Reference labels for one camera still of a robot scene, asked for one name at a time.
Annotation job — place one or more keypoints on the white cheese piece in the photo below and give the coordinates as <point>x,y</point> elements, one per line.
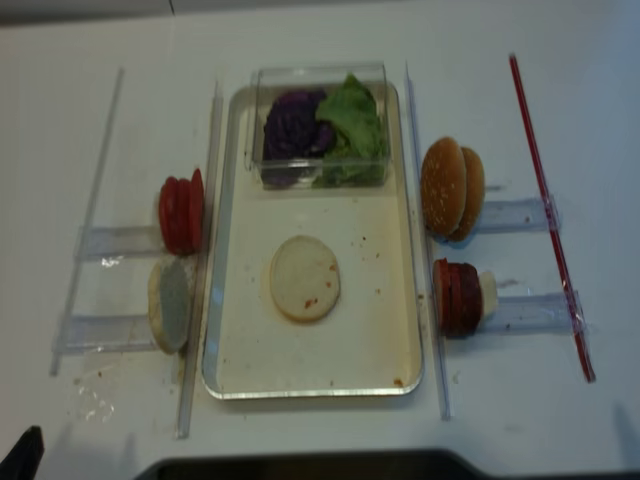
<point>488,287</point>

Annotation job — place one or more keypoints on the clear holder upper left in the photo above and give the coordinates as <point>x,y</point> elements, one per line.
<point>98,243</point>

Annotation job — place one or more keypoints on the sesame bun top front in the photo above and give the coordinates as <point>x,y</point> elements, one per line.
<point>443,186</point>

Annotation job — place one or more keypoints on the clear far left strip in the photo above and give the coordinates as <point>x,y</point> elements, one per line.
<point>85,220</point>

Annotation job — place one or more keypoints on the clear holder lower left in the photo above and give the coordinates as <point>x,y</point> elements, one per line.
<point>78,334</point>

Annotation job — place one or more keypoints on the clear rail right of tray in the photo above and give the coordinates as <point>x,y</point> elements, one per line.
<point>435,339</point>

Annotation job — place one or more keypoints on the middle tomato slice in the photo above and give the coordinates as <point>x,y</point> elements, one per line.
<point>182,217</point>

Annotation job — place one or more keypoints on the bun slice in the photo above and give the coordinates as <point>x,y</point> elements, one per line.
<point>304,279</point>
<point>170,292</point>

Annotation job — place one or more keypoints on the purple cabbage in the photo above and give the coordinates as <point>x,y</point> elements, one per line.
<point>292,132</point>

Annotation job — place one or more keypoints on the clear holder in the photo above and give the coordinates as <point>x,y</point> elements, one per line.
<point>538,314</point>
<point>78,334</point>
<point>98,243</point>
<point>516,216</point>

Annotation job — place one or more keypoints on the clear holder lower right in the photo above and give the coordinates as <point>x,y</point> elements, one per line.
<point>538,314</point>

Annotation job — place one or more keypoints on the black base edge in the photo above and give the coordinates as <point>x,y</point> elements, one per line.
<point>394,464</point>

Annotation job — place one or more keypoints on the clear holder upper right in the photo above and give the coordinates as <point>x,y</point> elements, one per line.
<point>516,216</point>

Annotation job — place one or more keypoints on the clear plastic container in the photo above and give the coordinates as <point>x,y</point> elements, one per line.
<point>270,83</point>

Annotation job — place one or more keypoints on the green lettuce leaves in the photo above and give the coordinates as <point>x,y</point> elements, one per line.
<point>358,157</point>

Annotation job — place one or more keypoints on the red plastic strip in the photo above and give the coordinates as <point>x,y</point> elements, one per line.
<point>572,301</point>

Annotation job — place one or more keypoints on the front red meat patty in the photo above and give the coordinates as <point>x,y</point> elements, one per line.
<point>442,285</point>

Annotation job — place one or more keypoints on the metal baking tray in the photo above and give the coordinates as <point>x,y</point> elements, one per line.
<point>369,344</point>

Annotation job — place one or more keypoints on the bun top rear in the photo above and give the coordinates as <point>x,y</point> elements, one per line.
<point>475,195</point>

